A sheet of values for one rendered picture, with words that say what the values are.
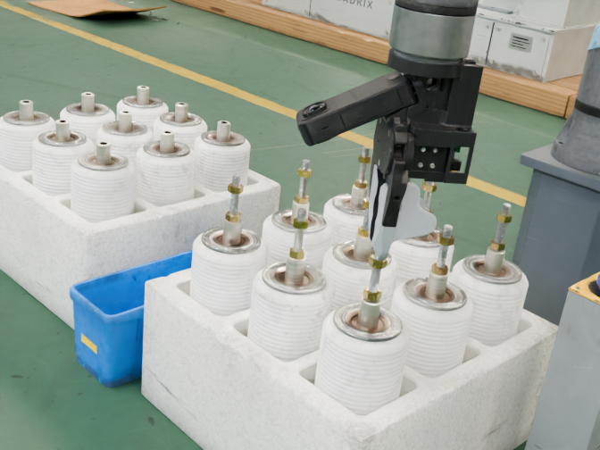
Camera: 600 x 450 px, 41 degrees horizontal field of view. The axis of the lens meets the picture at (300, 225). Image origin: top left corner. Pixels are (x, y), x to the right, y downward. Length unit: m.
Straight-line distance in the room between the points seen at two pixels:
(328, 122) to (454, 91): 0.12
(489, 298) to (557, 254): 0.40
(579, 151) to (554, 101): 1.58
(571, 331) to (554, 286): 0.50
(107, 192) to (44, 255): 0.16
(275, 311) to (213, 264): 0.12
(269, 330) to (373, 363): 0.15
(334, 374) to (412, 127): 0.28
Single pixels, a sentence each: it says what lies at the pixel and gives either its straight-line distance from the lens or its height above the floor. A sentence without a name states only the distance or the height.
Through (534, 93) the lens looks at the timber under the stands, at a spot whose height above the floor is 0.05.
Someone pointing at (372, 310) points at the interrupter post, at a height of 0.27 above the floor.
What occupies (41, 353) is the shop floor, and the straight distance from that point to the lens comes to 1.27.
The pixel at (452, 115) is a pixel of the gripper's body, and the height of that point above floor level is 0.49.
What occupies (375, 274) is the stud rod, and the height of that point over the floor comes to 0.31.
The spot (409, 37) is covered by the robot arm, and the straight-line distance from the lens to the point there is 0.75.
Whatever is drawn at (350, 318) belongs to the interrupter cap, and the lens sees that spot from 0.89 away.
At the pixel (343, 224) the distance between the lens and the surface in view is 1.15.
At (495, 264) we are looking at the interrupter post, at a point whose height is 0.26.
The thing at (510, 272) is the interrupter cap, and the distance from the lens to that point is 1.07.
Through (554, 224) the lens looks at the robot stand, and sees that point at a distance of 1.40.
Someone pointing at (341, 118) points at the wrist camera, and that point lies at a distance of 0.77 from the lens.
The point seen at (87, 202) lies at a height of 0.20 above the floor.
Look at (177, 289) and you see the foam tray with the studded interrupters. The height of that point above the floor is 0.18.
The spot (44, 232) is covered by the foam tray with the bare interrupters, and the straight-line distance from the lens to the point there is 1.32.
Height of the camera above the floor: 0.70
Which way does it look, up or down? 24 degrees down
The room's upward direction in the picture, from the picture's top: 7 degrees clockwise
